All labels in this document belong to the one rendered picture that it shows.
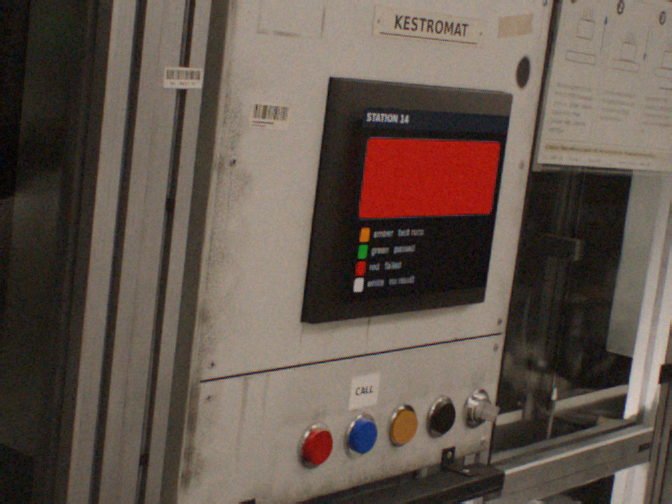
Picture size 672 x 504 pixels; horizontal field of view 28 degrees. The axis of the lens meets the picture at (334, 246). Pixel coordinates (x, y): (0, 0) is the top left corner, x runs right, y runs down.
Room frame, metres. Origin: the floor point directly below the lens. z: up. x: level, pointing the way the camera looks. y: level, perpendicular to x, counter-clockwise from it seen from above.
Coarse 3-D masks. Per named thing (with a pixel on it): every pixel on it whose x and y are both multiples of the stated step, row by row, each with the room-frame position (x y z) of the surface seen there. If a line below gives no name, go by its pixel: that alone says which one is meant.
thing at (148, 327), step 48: (192, 0) 0.97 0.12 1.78; (192, 48) 0.97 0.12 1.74; (192, 96) 0.97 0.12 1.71; (192, 144) 0.98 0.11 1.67; (144, 240) 0.95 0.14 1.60; (144, 288) 0.95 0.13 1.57; (144, 336) 0.95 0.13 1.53; (144, 384) 0.96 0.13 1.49; (144, 432) 0.97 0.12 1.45; (144, 480) 0.97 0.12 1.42
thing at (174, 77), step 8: (168, 72) 0.95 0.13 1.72; (176, 72) 0.96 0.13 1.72; (184, 72) 0.96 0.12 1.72; (192, 72) 0.97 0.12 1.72; (200, 72) 0.98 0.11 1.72; (168, 80) 0.95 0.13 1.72; (176, 80) 0.96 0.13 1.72; (184, 80) 0.96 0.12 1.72; (192, 80) 0.97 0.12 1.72; (200, 80) 0.98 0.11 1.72; (184, 88) 0.96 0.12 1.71; (192, 88) 0.97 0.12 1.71; (200, 88) 0.98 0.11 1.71
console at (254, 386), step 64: (256, 0) 1.00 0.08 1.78; (320, 0) 1.05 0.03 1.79; (384, 0) 1.11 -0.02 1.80; (448, 0) 1.18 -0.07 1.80; (512, 0) 1.26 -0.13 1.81; (256, 64) 1.01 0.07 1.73; (320, 64) 1.06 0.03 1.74; (384, 64) 1.12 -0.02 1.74; (448, 64) 1.19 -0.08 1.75; (512, 64) 1.27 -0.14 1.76; (256, 128) 1.01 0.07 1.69; (320, 128) 1.07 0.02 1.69; (512, 128) 1.28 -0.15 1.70; (192, 192) 1.02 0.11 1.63; (256, 192) 1.02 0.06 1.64; (320, 192) 1.07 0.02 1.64; (512, 192) 1.29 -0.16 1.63; (192, 256) 1.01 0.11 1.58; (256, 256) 1.02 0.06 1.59; (320, 256) 1.06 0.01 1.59; (512, 256) 1.30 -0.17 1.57; (192, 320) 1.01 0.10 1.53; (256, 320) 1.03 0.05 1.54; (320, 320) 1.07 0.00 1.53; (384, 320) 1.16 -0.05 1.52; (448, 320) 1.23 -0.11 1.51; (192, 384) 0.99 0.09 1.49; (256, 384) 1.04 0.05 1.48; (320, 384) 1.10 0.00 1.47; (384, 384) 1.17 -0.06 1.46; (448, 384) 1.24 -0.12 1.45; (192, 448) 0.99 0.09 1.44; (256, 448) 1.04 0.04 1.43; (320, 448) 1.09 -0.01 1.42; (384, 448) 1.17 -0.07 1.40
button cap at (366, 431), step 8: (360, 424) 1.13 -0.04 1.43; (368, 424) 1.14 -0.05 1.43; (360, 432) 1.13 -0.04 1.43; (368, 432) 1.14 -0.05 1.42; (376, 432) 1.15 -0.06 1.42; (352, 440) 1.13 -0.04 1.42; (360, 440) 1.13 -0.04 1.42; (368, 440) 1.14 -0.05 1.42; (376, 440) 1.15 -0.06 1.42; (352, 448) 1.13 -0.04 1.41; (360, 448) 1.13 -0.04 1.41; (368, 448) 1.14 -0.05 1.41
